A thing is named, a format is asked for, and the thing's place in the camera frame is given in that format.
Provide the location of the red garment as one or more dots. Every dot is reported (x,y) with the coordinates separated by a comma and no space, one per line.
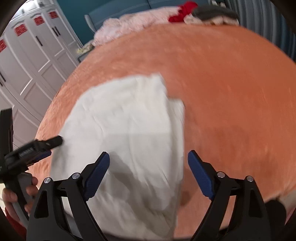
(182,12)

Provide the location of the clutter on nightstand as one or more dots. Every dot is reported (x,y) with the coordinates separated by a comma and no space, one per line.
(84,48)

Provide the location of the grey knit garment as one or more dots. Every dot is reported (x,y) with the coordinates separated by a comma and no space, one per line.
(212,11)

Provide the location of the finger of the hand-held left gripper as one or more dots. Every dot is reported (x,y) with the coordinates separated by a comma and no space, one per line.
(40,156)
(49,141)

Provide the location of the pink lace quilt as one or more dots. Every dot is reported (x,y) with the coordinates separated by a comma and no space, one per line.
(129,25)

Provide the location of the blue padded headboard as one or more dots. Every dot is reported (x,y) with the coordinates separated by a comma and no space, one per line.
(129,7)

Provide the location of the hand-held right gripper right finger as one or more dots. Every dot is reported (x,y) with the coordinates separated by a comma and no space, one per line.
(198,172)

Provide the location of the white quilted jacket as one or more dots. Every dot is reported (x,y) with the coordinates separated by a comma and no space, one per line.
(127,127)

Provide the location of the dark nightstand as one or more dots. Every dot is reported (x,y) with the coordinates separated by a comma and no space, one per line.
(82,56)

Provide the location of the cream knit garment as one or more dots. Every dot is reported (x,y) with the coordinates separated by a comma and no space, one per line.
(222,21)

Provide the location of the person's left hand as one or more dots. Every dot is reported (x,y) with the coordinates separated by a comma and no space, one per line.
(31,185)

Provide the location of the orange plush blanket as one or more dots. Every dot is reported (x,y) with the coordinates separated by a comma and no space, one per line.
(231,92)

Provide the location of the white panelled wardrobe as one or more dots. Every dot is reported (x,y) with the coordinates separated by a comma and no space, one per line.
(34,69)

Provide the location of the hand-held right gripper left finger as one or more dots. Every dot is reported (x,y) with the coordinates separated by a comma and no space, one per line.
(99,170)

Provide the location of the person's left forearm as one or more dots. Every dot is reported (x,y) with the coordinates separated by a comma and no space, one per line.
(13,226)

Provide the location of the grey striped curtain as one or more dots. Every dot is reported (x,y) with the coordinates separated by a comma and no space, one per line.
(266,27)

